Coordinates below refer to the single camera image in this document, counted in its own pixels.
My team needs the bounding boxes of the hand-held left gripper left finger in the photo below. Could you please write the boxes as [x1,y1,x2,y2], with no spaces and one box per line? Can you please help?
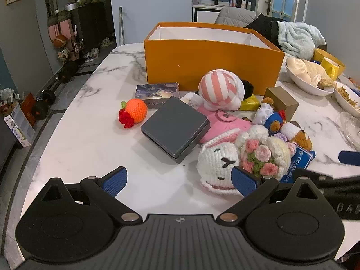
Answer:
[42,166,141,225]

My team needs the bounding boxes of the pink snap wallet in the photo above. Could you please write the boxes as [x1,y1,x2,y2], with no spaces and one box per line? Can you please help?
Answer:
[195,105,252,144]

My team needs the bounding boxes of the white oval bowl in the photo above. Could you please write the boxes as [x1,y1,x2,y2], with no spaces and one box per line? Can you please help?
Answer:
[285,59,338,96]

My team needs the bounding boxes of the yellow mug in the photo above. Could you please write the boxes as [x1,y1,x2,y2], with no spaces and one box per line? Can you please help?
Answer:
[321,57,346,81]

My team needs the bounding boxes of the pair of sneakers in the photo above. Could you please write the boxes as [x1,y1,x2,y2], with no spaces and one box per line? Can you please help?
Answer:
[84,48,99,63]

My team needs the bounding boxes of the white vanity cabinet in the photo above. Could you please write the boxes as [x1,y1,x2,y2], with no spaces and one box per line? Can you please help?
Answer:
[192,4,225,23]

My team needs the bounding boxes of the red brown carton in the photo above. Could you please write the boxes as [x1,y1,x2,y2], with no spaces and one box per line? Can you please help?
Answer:
[21,91,38,127]

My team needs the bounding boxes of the basketball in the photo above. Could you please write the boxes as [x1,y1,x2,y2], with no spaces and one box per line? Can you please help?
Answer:
[53,34,67,48]

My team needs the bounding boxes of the pink hanging bags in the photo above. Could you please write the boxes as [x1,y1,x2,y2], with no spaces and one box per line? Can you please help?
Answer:
[47,10,77,48]

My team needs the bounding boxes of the broom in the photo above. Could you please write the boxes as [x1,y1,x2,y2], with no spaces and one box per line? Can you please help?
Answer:
[118,6,126,45]

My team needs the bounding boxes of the white printed tube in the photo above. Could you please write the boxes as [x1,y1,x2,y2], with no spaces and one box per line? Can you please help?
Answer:
[180,92,203,109]

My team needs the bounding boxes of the black dumbbell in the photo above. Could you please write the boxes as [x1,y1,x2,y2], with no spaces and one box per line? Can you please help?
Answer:
[58,62,80,84]
[33,90,57,120]

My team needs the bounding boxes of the yellow plastic toy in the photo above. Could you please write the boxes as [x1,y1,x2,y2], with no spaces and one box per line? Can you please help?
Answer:
[239,94,261,111]

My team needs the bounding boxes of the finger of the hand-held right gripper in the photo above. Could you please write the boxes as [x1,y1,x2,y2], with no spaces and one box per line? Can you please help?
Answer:
[295,169,360,189]
[339,150,360,164]

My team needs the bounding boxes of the dark grey square box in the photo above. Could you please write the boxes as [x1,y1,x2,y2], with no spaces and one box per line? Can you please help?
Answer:
[141,96,211,164]

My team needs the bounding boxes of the crocheted orange fruit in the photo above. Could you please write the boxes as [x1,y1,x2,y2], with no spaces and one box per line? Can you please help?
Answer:
[118,98,148,128]

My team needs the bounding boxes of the patterned ball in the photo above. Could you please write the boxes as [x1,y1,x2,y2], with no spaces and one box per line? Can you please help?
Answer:
[57,47,71,61]

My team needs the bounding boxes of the black hallway cabinet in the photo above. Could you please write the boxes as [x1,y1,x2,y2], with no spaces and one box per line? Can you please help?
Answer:
[66,1,116,62]

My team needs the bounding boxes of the illustrated photo card box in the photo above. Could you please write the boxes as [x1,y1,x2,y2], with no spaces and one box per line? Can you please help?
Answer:
[134,82,180,110]

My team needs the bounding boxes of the blue penguin plush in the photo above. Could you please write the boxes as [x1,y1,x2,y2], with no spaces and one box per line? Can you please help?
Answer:
[264,110,287,135]

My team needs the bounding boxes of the brown hamster plush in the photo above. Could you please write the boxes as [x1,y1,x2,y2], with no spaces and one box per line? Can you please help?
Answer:
[280,121,313,151]

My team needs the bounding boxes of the small bear doll white dress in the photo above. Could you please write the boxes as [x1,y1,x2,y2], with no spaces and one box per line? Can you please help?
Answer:
[252,97,277,126]

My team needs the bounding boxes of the blue card packet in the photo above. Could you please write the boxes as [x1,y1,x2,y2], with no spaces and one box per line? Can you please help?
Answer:
[281,143,316,185]

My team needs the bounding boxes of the clear glass dish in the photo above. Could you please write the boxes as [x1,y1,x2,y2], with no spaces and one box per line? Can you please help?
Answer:
[339,112,360,149]

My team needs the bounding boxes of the light blue fleece blanket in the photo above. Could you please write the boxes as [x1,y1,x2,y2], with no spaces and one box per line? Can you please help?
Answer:
[277,21,327,61]

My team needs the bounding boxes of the small brown box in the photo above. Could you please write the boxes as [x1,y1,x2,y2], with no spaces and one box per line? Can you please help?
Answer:
[264,87,299,121]

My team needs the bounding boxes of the white printed carton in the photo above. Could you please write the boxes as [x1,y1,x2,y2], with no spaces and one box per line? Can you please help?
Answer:
[3,101,36,148]

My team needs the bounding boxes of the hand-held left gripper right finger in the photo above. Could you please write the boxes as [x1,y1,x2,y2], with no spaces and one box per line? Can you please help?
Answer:
[217,166,321,226]

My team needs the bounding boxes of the orange cardboard box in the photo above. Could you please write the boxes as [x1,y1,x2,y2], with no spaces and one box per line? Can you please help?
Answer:
[144,22,285,95]

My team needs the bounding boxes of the white crochet bunny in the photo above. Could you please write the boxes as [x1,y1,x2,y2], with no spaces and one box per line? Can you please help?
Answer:
[197,129,248,196]

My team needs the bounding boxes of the pink white striped plush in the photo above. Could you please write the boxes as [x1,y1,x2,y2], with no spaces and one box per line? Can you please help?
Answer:
[197,68,256,111]

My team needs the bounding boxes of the crochet flower bouquet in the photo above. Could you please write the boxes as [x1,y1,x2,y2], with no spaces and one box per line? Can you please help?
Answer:
[236,125,296,182]

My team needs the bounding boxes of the bottles on vanity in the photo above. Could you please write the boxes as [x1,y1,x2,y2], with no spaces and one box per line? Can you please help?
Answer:
[229,0,252,9]

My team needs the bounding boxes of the grey puffer jacket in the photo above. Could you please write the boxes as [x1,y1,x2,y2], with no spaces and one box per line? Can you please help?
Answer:
[214,6,262,27]

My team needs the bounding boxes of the black jacket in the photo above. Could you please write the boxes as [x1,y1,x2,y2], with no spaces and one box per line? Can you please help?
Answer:
[244,13,327,52]

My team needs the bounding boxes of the white plate with fries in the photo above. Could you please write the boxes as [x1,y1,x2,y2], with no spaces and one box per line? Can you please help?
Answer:
[333,81,360,111]

